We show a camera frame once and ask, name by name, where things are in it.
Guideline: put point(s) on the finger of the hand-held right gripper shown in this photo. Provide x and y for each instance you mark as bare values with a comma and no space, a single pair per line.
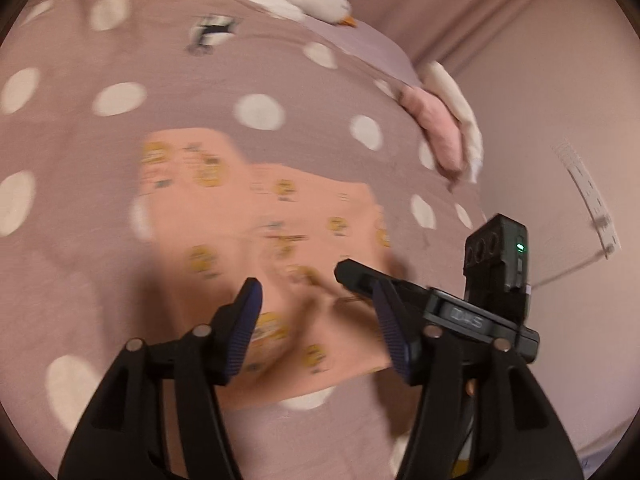
360,272

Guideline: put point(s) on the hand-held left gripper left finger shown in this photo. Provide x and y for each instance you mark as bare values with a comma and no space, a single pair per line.
245,330

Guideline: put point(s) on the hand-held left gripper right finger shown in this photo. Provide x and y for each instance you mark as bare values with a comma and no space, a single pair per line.
392,330

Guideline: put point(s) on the pink cartoon-print pajama top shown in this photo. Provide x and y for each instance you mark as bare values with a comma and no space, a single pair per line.
310,210

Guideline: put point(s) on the pink fluffy towel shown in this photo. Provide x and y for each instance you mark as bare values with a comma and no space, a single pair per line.
435,120

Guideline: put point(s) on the white fluffy cloth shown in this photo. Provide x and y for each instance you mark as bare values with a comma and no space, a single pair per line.
465,110

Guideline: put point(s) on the mauve polka dot bed cover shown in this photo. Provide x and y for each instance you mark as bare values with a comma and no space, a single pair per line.
175,70

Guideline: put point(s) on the pink curtain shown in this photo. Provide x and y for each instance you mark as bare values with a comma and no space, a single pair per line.
425,0

